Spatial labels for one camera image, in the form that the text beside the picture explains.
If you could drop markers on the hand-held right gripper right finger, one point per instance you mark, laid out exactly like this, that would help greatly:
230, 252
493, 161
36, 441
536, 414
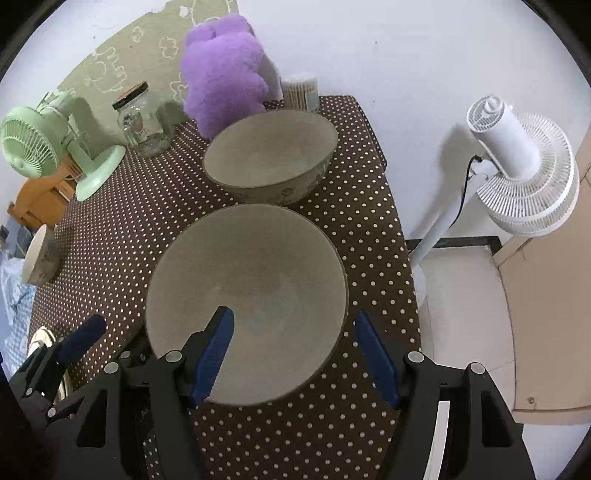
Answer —
378, 360

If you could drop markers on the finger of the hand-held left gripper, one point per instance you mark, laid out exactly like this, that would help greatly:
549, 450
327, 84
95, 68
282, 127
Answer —
135, 362
83, 339

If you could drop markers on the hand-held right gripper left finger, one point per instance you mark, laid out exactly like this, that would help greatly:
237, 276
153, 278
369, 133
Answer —
212, 360

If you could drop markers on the grey-green ceramic bowl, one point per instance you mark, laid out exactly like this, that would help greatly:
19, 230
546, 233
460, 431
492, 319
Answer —
258, 277
39, 258
272, 147

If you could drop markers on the blue checkered blanket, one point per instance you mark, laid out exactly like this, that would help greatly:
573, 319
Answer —
11, 295

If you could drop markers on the brown polka dot tablecloth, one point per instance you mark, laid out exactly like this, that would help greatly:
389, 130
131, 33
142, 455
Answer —
115, 221

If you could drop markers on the wooden bed headboard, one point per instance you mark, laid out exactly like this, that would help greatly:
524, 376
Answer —
37, 203

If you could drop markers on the green desk fan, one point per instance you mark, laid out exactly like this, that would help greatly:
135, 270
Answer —
27, 143

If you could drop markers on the glass jar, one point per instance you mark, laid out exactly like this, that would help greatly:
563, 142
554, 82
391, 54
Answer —
143, 124

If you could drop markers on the white standing fan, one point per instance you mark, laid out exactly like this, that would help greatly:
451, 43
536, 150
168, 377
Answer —
508, 147

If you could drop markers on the toothpick container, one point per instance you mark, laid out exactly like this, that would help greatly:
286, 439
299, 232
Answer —
300, 94

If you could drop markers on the purple plush toy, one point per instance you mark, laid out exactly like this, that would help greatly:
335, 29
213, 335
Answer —
221, 78

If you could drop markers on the green patterned wall panel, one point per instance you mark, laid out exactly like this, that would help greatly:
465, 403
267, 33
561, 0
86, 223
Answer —
138, 46

